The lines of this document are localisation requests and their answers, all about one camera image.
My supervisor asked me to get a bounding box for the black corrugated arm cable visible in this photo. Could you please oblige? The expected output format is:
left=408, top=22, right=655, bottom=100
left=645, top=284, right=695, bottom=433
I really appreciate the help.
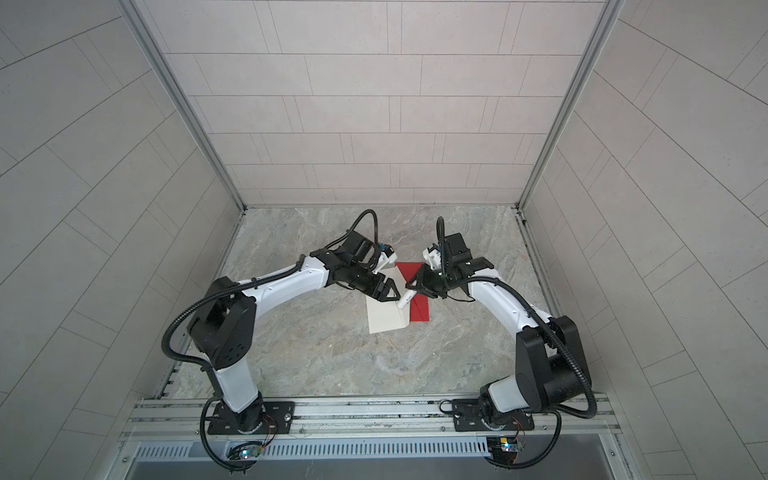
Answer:
left=160, top=208, right=382, bottom=472
left=434, top=215, right=599, bottom=470

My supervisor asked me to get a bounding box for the left green circuit board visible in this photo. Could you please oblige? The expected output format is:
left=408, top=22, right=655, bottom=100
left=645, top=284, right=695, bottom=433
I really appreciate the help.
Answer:
left=227, top=441, right=264, bottom=461

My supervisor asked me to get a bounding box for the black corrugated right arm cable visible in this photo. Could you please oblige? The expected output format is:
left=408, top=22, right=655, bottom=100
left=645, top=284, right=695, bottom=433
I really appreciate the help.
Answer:
left=434, top=215, right=599, bottom=470

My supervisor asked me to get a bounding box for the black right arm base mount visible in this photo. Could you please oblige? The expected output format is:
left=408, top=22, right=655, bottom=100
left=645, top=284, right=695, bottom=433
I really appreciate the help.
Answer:
left=439, top=398, right=535, bottom=432

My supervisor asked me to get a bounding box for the white glue stick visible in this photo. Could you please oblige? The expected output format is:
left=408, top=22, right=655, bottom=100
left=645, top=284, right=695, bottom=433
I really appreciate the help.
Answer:
left=396, top=289, right=417, bottom=309

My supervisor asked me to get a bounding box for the silver aluminium corner post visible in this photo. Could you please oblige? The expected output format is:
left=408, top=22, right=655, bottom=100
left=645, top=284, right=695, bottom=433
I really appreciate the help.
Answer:
left=115, top=0, right=247, bottom=213

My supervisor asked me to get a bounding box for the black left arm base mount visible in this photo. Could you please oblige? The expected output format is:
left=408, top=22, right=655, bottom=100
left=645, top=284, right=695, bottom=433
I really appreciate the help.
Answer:
left=206, top=401, right=296, bottom=435

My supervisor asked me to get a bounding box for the right green circuit board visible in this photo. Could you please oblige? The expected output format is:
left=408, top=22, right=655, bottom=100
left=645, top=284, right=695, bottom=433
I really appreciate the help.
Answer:
left=486, top=437, right=525, bottom=465

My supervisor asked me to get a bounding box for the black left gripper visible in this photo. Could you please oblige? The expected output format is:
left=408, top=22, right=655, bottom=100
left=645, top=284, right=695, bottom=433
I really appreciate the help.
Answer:
left=343, top=262, right=403, bottom=301

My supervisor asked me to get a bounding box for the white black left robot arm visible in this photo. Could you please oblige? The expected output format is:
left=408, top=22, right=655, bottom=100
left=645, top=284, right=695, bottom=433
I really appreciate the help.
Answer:
left=187, top=231, right=400, bottom=433

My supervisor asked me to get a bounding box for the silver right corner post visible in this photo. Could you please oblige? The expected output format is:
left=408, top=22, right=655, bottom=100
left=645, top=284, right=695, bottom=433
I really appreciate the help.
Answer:
left=517, top=0, right=624, bottom=212

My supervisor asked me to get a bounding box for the green circuit board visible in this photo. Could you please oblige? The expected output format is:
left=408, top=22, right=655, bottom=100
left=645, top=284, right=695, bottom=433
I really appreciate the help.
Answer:
left=227, top=441, right=264, bottom=461
left=486, top=437, right=525, bottom=465

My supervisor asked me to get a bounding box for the red paper envelope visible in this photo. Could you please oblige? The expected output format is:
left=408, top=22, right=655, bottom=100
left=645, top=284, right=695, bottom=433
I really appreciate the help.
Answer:
left=396, top=262, right=430, bottom=323

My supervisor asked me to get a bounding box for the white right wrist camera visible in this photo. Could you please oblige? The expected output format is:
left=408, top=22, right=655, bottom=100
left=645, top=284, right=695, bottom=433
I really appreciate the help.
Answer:
left=423, top=244, right=444, bottom=271

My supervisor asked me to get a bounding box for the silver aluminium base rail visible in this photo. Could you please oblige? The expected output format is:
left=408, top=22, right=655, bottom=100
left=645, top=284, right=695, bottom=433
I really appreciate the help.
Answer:
left=106, top=394, right=636, bottom=479

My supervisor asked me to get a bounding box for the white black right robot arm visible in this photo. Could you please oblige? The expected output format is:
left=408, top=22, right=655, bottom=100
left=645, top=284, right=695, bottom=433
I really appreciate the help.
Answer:
left=406, top=232, right=598, bottom=429

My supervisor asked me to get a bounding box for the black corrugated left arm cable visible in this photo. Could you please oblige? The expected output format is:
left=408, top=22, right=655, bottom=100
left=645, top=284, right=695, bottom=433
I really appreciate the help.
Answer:
left=160, top=208, right=382, bottom=472

